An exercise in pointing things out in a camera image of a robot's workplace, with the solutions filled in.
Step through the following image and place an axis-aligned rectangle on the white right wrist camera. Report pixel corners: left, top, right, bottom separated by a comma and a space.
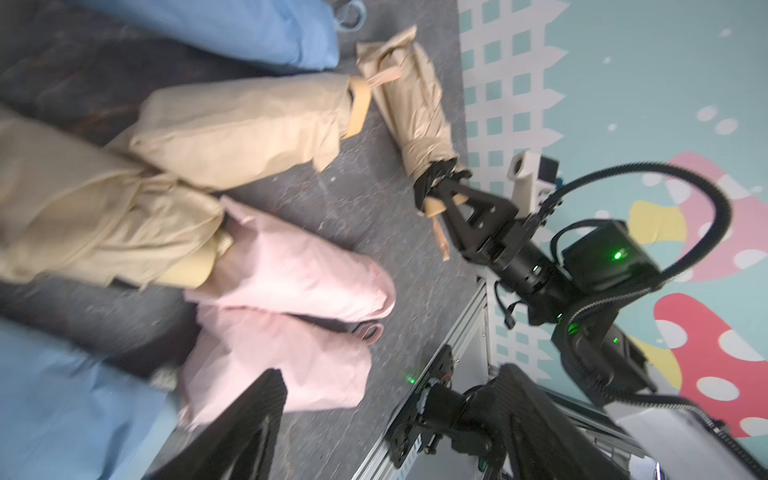
507, 150, 560, 219

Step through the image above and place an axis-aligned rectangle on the pink sleeved umbrella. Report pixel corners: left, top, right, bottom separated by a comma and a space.
179, 305, 372, 427

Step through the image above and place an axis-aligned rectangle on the beige sleeved umbrella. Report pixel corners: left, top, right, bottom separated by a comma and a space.
356, 26, 459, 260

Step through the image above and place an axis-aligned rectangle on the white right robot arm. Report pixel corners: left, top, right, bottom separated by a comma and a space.
385, 152, 767, 479

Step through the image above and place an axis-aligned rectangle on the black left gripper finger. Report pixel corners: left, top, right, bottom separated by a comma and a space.
148, 369, 287, 480

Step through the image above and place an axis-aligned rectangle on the light blue sleeved umbrella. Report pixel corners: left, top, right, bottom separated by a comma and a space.
1, 320, 179, 479

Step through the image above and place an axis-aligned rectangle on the beige umbrella sleeve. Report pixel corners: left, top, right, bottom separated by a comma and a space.
107, 73, 372, 191

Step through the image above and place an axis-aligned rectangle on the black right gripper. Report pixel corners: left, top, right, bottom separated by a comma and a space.
413, 158, 561, 297

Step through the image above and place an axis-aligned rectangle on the small blue sleeved umbrella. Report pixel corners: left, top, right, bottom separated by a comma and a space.
77, 0, 367, 72

